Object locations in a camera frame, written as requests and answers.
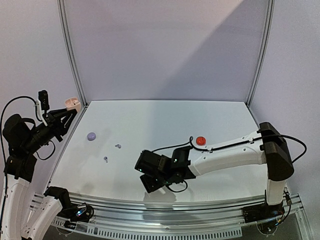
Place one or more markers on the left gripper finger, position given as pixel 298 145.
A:
pixel 66 120
pixel 60 113

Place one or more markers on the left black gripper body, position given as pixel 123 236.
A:
pixel 55 127

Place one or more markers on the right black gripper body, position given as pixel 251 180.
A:
pixel 144 173

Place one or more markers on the pink-white earbud charging case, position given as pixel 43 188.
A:
pixel 73 104

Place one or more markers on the red earbud charging case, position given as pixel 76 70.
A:
pixel 200 141

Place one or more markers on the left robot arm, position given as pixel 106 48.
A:
pixel 24 139

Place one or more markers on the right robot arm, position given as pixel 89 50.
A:
pixel 265 146

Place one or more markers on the purple earbud charging case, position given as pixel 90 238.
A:
pixel 91 136

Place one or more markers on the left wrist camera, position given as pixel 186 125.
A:
pixel 42 106

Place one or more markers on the left aluminium corner post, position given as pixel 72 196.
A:
pixel 61 6

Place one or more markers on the aluminium corner post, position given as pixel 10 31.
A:
pixel 262 51
pixel 61 6

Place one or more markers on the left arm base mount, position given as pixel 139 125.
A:
pixel 77 213

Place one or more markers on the aluminium front rail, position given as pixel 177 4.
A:
pixel 210 220

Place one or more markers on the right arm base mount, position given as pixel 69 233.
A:
pixel 263 212

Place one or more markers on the right aluminium corner post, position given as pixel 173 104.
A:
pixel 262 51

